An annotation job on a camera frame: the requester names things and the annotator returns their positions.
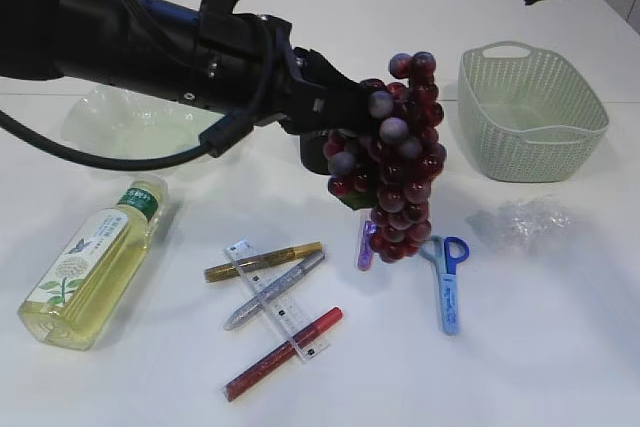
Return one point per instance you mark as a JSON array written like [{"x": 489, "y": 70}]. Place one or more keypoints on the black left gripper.
[{"x": 256, "y": 77}]

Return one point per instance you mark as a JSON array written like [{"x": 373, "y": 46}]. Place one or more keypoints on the purple artificial grape bunch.
[{"x": 389, "y": 169}]

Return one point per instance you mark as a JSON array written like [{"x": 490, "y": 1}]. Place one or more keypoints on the clear plastic sheet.
[{"x": 524, "y": 226}]

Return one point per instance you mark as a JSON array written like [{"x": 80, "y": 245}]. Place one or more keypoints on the yellow tea bottle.
[{"x": 74, "y": 299}]

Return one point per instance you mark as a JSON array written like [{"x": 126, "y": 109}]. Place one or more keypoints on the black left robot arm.
[{"x": 146, "y": 46}]

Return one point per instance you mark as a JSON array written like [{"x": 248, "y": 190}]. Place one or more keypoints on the black mesh pen holder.
[{"x": 312, "y": 156}]

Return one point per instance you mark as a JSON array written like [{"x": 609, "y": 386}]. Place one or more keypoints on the green plastic woven basket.
[{"x": 527, "y": 114}]

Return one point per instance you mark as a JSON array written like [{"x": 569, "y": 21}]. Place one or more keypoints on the green wavy glass plate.
[{"x": 117, "y": 123}]

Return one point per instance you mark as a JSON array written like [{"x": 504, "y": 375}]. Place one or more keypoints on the gold glitter pen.
[{"x": 271, "y": 259}]

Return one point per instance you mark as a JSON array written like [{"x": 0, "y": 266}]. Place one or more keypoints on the silver glitter pen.
[{"x": 273, "y": 290}]

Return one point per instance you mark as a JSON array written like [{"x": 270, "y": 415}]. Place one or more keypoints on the clear plastic ruler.
[{"x": 284, "y": 313}]

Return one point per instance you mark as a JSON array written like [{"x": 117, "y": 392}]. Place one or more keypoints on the red glitter pen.
[{"x": 280, "y": 357}]

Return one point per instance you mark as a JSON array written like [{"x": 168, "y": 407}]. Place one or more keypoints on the pink purple scissors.
[{"x": 365, "y": 254}]

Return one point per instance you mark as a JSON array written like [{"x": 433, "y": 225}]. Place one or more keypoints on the blue scissors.
[{"x": 446, "y": 254}]

